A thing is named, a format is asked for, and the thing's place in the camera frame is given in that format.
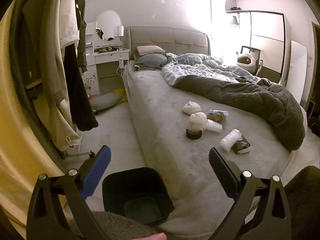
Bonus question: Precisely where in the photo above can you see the white tissue ball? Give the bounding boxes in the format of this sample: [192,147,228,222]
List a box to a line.
[182,101,202,115]
[189,112,207,132]

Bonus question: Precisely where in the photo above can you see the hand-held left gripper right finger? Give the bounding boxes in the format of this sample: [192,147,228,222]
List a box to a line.
[209,147,292,240]

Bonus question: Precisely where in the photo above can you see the black tape roll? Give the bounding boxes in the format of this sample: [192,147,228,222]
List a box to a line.
[186,127,202,140]

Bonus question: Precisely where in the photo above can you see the blue patterned duvet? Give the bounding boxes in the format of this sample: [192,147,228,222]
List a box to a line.
[160,52,265,87]

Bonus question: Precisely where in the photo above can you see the cream pillow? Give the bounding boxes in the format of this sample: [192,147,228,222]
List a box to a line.
[136,45,165,56]

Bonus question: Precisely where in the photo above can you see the white leaning panel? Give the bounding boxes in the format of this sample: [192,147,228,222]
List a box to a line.
[282,40,307,105]

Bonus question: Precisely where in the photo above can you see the person's fuzzy grey garment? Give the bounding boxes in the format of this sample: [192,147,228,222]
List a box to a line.
[284,166,320,240]
[70,211,160,240]

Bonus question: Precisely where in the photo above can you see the yellow cloth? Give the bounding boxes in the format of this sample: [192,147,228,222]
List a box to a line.
[114,88,128,103]

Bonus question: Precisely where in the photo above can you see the white cat bed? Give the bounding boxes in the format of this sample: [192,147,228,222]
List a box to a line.
[236,51,255,68]

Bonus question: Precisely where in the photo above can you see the white wardrobe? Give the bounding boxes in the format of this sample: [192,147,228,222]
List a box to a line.
[240,10,285,83]

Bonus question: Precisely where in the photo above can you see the black trash bin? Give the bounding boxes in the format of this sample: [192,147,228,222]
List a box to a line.
[102,167,174,225]

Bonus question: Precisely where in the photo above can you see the black hanging garment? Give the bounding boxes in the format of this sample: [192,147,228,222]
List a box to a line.
[64,42,99,132]

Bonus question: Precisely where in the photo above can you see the dark packet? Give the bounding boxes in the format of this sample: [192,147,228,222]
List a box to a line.
[231,135,251,155]

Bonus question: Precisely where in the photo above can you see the white power strip with cable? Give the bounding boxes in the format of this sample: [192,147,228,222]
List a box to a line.
[116,57,125,77]

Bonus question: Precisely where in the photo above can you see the green items on table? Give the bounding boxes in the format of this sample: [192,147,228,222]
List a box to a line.
[98,46,118,54]

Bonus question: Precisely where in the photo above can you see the dark grey fuzzy blanket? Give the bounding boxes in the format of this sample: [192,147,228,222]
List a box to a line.
[172,74,306,152]

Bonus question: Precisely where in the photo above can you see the silver table lamp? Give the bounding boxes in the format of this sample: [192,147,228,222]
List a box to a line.
[114,26,125,49]

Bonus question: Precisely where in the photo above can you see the yellow curtain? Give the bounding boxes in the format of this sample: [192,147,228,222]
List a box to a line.
[0,2,68,233]

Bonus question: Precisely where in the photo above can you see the grey-blue pillow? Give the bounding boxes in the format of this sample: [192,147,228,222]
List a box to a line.
[134,54,167,71]

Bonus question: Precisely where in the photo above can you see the cardboard tube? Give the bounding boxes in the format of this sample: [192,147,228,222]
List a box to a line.
[207,112,227,127]

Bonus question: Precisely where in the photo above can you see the black office chair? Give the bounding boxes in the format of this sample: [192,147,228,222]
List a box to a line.
[240,45,264,75]

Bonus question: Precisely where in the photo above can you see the white dressing table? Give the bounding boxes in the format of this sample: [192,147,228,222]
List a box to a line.
[84,34,130,97]

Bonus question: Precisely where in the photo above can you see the person's left hand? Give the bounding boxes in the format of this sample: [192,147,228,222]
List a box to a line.
[140,232,167,240]

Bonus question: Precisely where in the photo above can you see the grey bed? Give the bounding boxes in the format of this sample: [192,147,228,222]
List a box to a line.
[124,26,308,238]

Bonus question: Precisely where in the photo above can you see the grey floor cushion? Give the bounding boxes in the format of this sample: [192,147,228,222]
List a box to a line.
[89,92,123,111]

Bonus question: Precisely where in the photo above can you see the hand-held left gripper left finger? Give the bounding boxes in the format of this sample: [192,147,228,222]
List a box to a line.
[26,145,112,240]

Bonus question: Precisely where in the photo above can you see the olive hanging jacket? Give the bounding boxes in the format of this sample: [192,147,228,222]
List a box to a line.
[9,0,65,160]

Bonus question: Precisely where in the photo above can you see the wheeled clothes rack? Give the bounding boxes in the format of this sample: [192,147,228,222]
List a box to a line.
[60,148,97,160]

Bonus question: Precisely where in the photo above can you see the dark box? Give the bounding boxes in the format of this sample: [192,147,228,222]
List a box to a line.
[307,99,320,132]

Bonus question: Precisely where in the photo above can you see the cream drawstring pants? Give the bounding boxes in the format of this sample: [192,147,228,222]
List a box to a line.
[32,90,83,153]

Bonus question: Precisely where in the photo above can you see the white hanging shirt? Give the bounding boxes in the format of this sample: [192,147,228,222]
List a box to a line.
[56,0,80,48]

